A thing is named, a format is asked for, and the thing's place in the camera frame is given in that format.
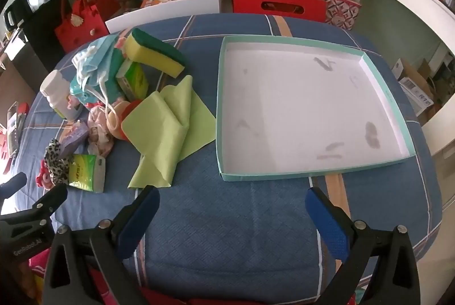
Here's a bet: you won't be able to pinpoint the open cardboard box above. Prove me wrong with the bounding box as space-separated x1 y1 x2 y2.
391 58 436 117

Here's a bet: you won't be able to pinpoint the white plastic bottle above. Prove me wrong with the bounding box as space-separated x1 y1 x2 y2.
40 70 77 120

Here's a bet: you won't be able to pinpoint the red candy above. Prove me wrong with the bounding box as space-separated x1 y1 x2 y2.
36 161 54 189

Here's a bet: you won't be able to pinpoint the red tape roll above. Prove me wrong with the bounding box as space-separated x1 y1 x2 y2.
121 99 143 142

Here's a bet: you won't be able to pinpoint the light green cloth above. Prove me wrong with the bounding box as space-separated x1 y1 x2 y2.
122 75 217 189

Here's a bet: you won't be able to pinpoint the purple packet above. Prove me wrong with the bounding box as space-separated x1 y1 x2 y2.
59 121 89 154

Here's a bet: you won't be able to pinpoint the white tray box teal rim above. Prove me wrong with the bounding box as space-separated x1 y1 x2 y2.
215 36 416 182

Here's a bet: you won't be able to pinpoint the white board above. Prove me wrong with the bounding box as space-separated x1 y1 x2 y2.
106 0 220 34

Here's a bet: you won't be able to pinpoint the teal wet wipes packet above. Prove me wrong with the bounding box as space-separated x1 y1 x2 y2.
69 48 125 110

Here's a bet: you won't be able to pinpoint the leopard print scrunchie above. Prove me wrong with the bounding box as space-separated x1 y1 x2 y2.
43 139 75 186

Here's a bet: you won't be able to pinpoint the yellow green sponge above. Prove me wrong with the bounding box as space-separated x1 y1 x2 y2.
123 28 186 77

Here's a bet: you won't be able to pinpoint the green tissue packet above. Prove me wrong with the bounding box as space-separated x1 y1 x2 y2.
115 61 150 101
69 154 106 193

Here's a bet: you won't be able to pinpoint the red patterned tin box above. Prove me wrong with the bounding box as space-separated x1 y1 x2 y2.
306 0 362 30

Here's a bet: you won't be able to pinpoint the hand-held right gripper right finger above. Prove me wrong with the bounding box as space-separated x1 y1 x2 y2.
305 187 422 305

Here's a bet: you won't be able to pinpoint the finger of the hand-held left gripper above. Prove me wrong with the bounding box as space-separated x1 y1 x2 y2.
31 183 69 217
0 172 28 201

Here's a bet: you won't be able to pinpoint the red felt bag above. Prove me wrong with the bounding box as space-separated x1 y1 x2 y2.
54 0 111 53

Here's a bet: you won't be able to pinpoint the pink floral cloth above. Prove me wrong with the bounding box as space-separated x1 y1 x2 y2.
87 106 115 158

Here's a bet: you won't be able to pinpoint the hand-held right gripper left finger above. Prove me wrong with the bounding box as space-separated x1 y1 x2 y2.
42 185 161 305

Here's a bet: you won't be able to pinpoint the blue face mask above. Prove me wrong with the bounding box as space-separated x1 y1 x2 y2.
72 34 123 114

